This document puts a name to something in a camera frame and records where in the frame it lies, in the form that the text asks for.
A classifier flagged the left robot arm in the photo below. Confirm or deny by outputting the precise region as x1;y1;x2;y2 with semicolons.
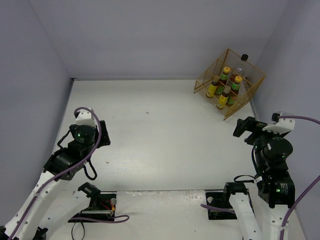
0;120;111;240

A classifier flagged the thin black wire loop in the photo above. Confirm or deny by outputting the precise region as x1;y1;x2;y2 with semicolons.
71;221;86;240

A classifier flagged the yellow wire basket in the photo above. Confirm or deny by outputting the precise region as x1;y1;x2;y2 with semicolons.
193;48;266;120

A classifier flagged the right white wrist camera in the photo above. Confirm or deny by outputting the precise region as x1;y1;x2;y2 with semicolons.
262;111;295;135

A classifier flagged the left black coiled cable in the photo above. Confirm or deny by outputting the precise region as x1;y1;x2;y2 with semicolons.
83;159;98;181

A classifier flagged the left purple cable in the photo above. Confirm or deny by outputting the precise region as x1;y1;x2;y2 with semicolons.
7;107;102;240

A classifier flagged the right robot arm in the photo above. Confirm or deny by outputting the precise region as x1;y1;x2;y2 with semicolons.
221;113;295;240

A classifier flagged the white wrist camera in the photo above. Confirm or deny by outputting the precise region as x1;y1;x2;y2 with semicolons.
262;111;295;135
74;109;96;128

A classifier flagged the black coiled cable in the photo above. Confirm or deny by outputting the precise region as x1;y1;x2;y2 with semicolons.
233;174;258;185
83;159;98;181

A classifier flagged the clear bottle black cap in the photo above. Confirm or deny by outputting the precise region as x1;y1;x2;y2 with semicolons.
235;54;249;79

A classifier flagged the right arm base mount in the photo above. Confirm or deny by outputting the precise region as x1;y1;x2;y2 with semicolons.
205;190;237;221

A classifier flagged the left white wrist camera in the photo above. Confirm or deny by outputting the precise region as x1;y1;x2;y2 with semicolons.
74;109;96;128

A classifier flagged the small yellow-label brown bottle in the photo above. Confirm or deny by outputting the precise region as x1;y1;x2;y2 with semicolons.
216;86;231;110

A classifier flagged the right black coiled cable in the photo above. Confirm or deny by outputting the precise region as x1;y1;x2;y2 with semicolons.
233;174;258;185

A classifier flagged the green-label sauce bottle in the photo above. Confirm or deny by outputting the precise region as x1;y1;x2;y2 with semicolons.
215;66;231;95
226;75;243;106

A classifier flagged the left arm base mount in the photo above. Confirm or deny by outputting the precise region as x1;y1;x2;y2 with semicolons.
68;192;117;223

